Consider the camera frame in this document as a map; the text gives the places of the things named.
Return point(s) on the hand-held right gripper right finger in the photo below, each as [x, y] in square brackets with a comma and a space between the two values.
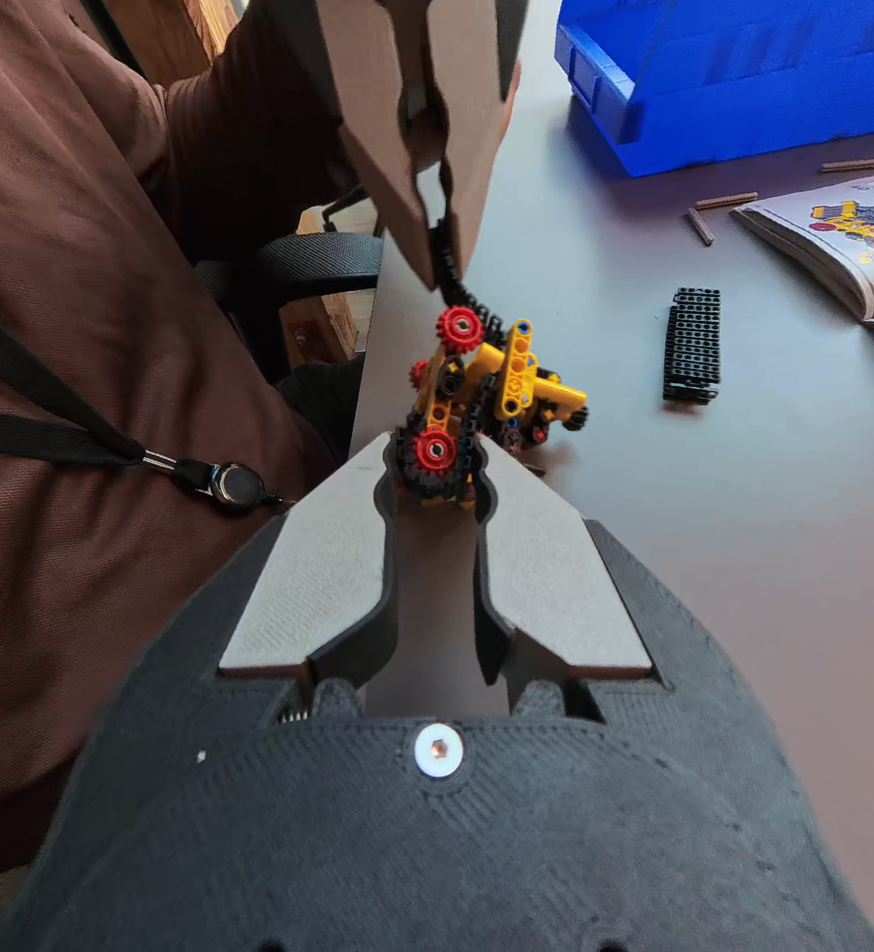
[563, 587]

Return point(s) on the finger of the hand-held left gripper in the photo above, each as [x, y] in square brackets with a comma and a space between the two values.
[474, 89]
[366, 89]

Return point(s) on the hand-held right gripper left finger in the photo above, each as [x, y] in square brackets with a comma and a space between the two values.
[318, 587]

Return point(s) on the black lego track strip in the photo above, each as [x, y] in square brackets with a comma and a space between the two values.
[448, 260]
[694, 346]

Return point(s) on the yellow lego bulldozer model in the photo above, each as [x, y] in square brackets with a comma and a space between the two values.
[519, 372]

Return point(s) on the lego instruction booklet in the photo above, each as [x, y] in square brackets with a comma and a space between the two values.
[839, 238]

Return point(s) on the person's left hand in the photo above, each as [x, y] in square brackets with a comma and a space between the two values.
[426, 137]

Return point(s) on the thin grey rod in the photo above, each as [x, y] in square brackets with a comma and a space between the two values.
[700, 227]

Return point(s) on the blue plastic bin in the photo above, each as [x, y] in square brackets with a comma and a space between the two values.
[742, 74]

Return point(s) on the small wooden stick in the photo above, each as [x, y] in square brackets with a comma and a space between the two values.
[727, 201]
[854, 165]

